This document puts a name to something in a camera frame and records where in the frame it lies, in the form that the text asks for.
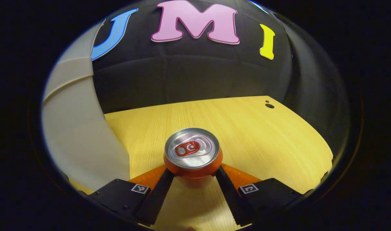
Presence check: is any white desktop garbage bin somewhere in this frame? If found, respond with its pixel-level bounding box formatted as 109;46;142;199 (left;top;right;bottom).
41;19;131;190

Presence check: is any red pop can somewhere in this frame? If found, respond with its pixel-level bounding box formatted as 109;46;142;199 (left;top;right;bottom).
164;128;223;189

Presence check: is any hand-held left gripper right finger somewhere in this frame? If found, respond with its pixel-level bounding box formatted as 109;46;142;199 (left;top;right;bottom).
214;163;307;226

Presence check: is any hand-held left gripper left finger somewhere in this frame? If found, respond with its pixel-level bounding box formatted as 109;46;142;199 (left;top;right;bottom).
88;165;176;226

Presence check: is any black backdrop cloth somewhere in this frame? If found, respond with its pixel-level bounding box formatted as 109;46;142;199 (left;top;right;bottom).
91;0;350;154

